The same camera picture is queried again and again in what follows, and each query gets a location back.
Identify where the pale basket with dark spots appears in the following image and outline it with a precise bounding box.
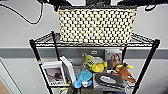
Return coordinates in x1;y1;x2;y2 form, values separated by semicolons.
57;5;139;46

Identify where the box with portrait print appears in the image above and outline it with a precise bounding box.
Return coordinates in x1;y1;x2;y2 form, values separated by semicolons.
104;49;124;71

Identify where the thin white box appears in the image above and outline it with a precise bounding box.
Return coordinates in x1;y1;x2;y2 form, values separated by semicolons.
59;56;78;84

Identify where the yellow plush toy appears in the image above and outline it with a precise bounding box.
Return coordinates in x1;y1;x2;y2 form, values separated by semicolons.
84;54;108;74

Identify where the orange brown plush toy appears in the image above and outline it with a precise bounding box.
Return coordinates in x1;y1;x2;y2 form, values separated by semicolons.
111;63;136;84

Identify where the white box with photo print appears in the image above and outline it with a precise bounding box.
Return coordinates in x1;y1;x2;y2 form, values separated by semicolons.
42;60;68;88

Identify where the light blue plush toy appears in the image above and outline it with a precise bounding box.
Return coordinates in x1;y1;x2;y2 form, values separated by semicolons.
73;69;94;89

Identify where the flat dark grey box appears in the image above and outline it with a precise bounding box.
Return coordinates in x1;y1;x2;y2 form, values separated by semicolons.
93;72;127;92

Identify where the thin black cable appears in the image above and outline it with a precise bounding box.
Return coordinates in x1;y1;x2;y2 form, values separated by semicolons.
0;2;45;26

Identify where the black wire shelf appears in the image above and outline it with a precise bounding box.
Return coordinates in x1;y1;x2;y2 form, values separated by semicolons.
28;30;161;94

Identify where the small white wall device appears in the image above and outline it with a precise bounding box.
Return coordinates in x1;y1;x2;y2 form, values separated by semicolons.
89;49;98;56

